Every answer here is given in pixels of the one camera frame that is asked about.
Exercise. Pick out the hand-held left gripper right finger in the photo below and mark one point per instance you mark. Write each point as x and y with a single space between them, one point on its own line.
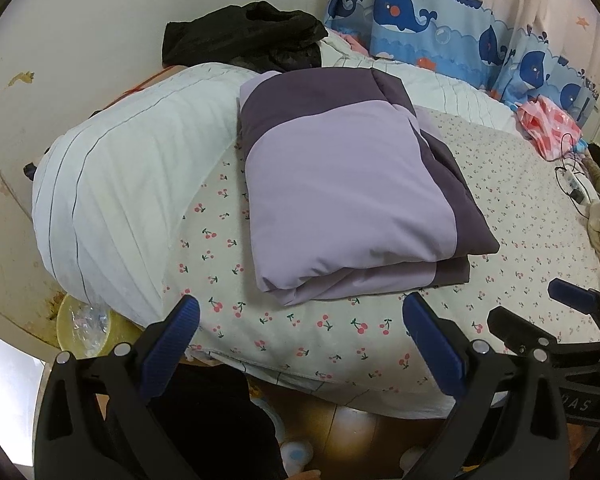
430 340

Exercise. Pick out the pink patterned cloth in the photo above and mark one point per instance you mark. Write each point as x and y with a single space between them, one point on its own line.
547 125

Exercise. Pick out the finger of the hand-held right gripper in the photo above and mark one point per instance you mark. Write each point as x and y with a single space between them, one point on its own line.
570 294
515 327

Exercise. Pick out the white blue slipper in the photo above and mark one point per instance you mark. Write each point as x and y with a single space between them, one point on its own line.
292 457

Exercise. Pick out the whale print curtain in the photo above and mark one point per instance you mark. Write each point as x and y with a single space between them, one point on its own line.
430 10

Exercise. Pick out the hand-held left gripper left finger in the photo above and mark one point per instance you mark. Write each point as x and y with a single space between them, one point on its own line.
175 332

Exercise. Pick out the clear plastic bottle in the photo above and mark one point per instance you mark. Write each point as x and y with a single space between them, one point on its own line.
87 327

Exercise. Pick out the cherry print bed sheet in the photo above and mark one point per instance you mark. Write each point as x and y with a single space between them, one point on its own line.
530 220

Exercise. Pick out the white striped duvet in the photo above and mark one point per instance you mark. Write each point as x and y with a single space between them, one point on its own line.
130 185

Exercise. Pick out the yellow plastic basin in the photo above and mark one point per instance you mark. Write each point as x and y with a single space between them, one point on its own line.
67 325

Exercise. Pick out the lilac and purple jacket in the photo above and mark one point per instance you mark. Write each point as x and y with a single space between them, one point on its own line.
345 185

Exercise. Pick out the black jacket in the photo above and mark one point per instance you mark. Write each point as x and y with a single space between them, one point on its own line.
240 35

